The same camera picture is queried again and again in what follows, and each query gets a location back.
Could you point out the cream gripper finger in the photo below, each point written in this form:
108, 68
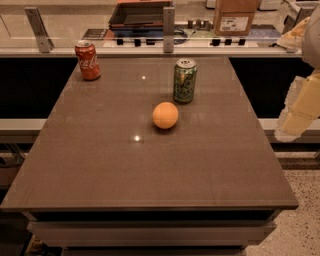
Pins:
293, 40
302, 108

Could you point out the orange fruit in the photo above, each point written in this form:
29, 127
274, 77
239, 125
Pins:
165, 115

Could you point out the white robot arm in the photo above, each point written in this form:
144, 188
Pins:
312, 39

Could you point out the green soda can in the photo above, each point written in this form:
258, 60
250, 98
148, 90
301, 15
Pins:
185, 72

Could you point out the red coke can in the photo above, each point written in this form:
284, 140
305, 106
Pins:
87, 59

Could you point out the cardboard box with label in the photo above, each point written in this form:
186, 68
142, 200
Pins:
234, 17

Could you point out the dark tray bin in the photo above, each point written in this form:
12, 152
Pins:
139, 13

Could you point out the right metal railing post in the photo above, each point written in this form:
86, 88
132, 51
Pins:
298, 11

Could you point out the metal railing post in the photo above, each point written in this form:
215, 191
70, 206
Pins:
298, 11
44, 43
168, 29

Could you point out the middle metal railing post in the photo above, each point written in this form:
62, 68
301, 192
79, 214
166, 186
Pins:
168, 29

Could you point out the left metal railing post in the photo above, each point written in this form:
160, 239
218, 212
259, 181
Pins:
44, 43

